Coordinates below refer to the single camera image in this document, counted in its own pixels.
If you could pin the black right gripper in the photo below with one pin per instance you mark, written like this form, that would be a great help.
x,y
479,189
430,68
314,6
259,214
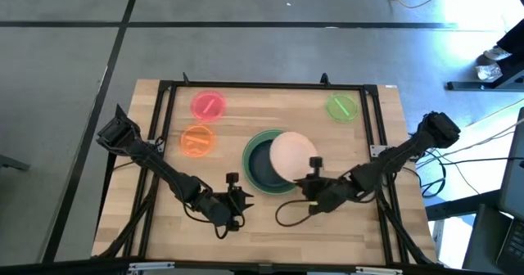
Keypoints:
x,y
327,195

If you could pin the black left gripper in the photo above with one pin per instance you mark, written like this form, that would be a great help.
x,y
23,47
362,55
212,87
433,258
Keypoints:
x,y
223,209

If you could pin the dark green plastic plate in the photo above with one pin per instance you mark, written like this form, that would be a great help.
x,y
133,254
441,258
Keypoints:
x,y
258,168

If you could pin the beige plastic plate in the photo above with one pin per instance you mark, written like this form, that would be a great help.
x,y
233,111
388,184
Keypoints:
x,y
291,154

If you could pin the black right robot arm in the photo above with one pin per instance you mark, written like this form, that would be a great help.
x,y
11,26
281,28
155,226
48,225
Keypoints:
x,y
405,148

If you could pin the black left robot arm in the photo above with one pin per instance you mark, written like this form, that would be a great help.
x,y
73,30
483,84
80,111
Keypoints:
x,y
147,154

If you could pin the translucent orange plastic plate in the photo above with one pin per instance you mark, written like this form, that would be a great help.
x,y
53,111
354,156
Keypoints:
x,y
197,141

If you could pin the translucent light green plastic plate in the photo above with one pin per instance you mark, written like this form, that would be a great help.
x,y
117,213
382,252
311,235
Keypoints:
x,y
342,107

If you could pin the translucent pink plastic plate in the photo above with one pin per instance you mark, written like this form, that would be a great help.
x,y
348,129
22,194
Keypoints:
x,y
208,105

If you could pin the grey cabinet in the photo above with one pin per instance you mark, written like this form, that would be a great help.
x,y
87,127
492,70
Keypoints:
x,y
483,238

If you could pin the black desk foot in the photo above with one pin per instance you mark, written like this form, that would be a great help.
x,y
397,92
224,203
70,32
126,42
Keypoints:
x,y
483,86

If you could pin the grey laptop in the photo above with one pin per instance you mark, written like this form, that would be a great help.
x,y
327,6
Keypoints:
x,y
513,193

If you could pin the person's white shoe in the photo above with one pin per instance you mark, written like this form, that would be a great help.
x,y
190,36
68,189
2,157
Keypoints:
x,y
489,72
496,53

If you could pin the grey furniture foot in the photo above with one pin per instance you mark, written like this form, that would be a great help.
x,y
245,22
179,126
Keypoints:
x,y
12,162

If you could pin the person's leg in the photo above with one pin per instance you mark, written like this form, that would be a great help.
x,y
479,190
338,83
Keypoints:
x,y
512,37

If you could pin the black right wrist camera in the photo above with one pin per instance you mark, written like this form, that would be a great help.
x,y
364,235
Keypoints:
x,y
315,163

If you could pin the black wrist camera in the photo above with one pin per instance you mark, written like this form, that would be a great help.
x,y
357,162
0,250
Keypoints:
x,y
315,163
232,179

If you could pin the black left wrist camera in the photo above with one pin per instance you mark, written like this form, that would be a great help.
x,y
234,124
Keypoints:
x,y
232,179

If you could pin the silver mounting bracket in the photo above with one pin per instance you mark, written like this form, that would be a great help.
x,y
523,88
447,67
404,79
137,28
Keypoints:
x,y
150,266
378,271

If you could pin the black aluminium table frame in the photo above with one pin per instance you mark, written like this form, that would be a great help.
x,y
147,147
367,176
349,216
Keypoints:
x,y
168,103

